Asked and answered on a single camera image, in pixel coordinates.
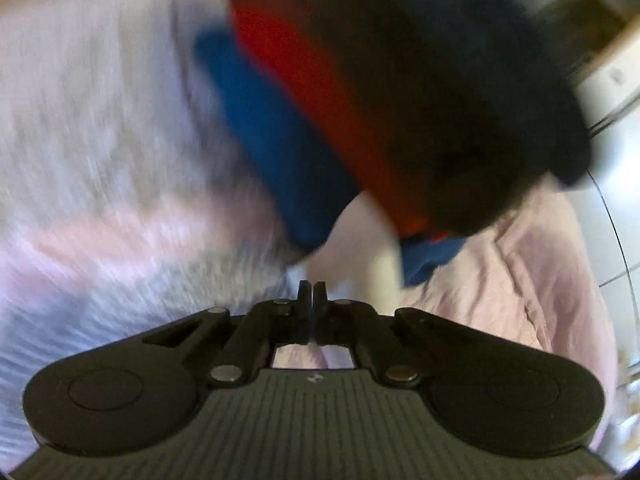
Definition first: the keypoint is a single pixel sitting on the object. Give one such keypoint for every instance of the wooden door frame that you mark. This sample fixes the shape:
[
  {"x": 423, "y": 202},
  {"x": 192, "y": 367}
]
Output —
[{"x": 600, "y": 55}]

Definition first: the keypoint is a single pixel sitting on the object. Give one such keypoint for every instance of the blue garment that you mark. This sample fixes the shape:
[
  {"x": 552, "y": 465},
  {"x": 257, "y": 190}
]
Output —
[{"x": 270, "y": 135}]

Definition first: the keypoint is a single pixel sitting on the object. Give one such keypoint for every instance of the grey lavender ribbed blanket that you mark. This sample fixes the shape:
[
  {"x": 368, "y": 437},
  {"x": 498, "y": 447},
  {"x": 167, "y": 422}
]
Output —
[{"x": 100, "y": 110}]

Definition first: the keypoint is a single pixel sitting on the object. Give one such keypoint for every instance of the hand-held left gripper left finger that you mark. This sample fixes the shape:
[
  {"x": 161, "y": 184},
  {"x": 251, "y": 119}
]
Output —
[{"x": 303, "y": 305}]

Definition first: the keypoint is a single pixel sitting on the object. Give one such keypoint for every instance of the dark navy jeans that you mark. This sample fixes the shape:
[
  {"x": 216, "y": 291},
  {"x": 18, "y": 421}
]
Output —
[{"x": 450, "y": 85}]

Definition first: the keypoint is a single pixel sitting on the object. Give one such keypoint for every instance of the white wardrobe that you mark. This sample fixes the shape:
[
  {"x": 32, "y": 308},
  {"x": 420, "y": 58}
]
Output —
[{"x": 620, "y": 185}]

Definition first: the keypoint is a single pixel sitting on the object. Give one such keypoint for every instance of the pink bed sheet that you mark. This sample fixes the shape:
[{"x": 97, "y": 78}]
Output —
[{"x": 500, "y": 285}]

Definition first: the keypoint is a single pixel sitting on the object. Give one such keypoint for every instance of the red garment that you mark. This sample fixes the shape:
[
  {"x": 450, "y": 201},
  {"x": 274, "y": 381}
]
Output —
[{"x": 310, "y": 75}]

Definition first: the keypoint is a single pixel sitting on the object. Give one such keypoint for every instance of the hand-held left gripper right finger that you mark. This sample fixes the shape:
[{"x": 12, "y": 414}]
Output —
[{"x": 320, "y": 305}]

